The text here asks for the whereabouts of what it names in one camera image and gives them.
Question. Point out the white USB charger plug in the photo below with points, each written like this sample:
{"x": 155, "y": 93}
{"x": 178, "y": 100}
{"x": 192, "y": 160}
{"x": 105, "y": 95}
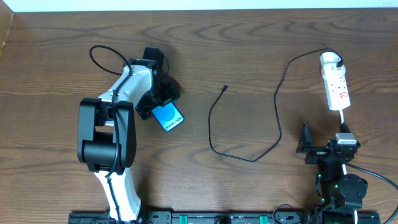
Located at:
{"x": 331, "y": 57}

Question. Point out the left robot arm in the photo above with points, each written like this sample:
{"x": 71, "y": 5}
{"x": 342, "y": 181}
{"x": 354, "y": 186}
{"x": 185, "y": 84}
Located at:
{"x": 106, "y": 140}

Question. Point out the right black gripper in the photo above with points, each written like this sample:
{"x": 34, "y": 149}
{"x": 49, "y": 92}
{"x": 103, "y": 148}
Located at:
{"x": 321, "y": 152}

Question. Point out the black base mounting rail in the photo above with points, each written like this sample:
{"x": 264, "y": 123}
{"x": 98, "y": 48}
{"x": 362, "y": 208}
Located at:
{"x": 284, "y": 217}

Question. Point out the white power strip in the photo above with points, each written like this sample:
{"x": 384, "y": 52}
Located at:
{"x": 336, "y": 86}

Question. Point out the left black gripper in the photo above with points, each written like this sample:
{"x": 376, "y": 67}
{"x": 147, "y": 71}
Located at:
{"x": 168, "y": 94}

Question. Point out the blue screen Galaxy smartphone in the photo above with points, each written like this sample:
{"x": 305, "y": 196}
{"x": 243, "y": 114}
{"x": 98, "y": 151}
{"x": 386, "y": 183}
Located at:
{"x": 168, "y": 116}

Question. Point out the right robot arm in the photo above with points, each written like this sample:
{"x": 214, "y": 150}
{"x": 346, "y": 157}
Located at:
{"x": 341, "y": 193}

